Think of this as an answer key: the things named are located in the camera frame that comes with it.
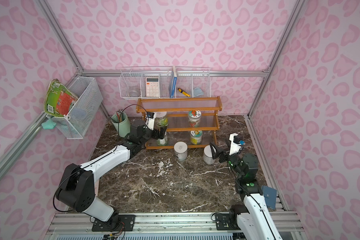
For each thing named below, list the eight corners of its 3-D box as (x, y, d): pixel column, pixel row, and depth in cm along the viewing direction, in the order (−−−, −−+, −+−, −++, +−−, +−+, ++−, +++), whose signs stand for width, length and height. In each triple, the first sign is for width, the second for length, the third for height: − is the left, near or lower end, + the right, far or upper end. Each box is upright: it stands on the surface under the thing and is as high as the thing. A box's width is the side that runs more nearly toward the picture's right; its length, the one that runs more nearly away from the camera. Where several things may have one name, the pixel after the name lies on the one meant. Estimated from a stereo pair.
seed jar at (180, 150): (174, 160, 97) (173, 152, 89) (175, 149, 103) (174, 141, 95) (187, 160, 97) (187, 152, 89) (187, 149, 102) (187, 141, 95)
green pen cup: (118, 138, 109) (108, 121, 96) (121, 128, 115) (112, 111, 102) (130, 137, 109) (123, 121, 96) (133, 128, 115) (126, 111, 102)
